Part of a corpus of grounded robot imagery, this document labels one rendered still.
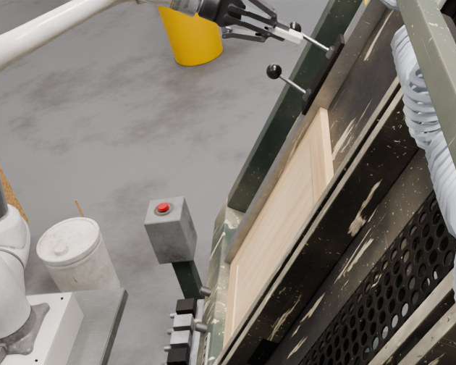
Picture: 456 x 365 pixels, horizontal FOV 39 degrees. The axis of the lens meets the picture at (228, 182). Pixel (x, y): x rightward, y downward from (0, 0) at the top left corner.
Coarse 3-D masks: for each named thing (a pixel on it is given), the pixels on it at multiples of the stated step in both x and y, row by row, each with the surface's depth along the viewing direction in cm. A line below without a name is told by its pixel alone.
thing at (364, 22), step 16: (368, 0) 137; (368, 16) 139; (352, 32) 141; (368, 32) 141; (352, 48) 143; (336, 64) 146; (352, 64) 146; (336, 80) 148; (320, 96) 151; (304, 128) 157; (288, 144) 161; (288, 160) 163; (272, 176) 166; (256, 208) 173; (240, 224) 181; (240, 240) 180; (224, 256) 186
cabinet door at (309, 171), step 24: (312, 144) 148; (288, 168) 161; (312, 168) 142; (288, 192) 155; (312, 192) 137; (264, 216) 168; (288, 216) 148; (264, 240) 160; (288, 240) 142; (240, 264) 175; (264, 264) 153; (240, 288) 167; (240, 312) 159
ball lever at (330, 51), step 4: (292, 24) 147; (296, 24) 147; (292, 28) 147; (296, 28) 147; (300, 28) 148; (300, 32) 148; (304, 36) 148; (308, 36) 148; (308, 40) 147; (312, 40) 147; (316, 44) 147; (320, 44) 147; (320, 48) 147; (324, 48) 147; (328, 48) 147; (332, 48) 146; (328, 52) 146; (332, 52) 146; (328, 56) 147
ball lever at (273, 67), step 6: (270, 66) 155; (276, 66) 155; (270, 72) 155; (276, 72) 155; (276, 78) 156; (282, 78) 155; (294, 84) 155; (300, 90) 154; (306, 90) 153; (306, 96) 153
